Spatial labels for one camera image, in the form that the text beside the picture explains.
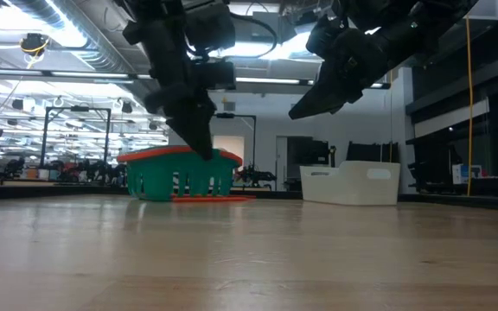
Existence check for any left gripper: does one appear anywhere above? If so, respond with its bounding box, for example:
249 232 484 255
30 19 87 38
144 20 217 162

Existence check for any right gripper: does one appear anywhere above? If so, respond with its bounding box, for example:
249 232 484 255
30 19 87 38
288 14 391 121

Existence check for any teal basket with orange rim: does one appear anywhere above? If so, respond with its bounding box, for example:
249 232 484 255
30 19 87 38
117 144 244 203

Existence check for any orange pencil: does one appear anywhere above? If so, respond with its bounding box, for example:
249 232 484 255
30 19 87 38
171 194 257 204

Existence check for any black cabinet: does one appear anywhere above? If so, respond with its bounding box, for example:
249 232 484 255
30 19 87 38
346 141 400 163

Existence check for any long ceiling light bar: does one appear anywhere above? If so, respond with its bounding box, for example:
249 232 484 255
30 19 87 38
0 67 384 90

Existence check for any white plastic bin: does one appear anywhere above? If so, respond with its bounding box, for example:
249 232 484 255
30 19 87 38
299 160 401 207

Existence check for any grey ceiling box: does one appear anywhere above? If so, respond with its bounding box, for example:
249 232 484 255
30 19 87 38
251 11 281 39

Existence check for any blue and white box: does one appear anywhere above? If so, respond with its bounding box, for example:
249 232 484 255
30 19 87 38
451 162 483 186

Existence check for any white ceiling unit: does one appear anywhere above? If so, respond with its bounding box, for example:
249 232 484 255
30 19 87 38
464 0 498 22

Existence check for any black yellow ceiling reel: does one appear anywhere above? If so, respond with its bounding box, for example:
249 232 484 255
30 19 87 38
18 32 51 58

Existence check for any black gantry frame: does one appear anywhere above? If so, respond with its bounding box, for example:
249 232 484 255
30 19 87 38
40 105 112 169
212 112 258 150

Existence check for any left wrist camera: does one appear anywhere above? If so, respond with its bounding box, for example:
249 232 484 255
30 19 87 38
195 59 237 92

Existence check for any yellow cable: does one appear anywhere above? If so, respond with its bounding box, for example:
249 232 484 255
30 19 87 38
464 16 476 198

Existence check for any black metal table frame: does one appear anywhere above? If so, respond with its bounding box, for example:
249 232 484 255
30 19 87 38
0 183 498 213

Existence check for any silver ventilation duct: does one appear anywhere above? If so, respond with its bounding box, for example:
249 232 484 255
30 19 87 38
9 0 168 116

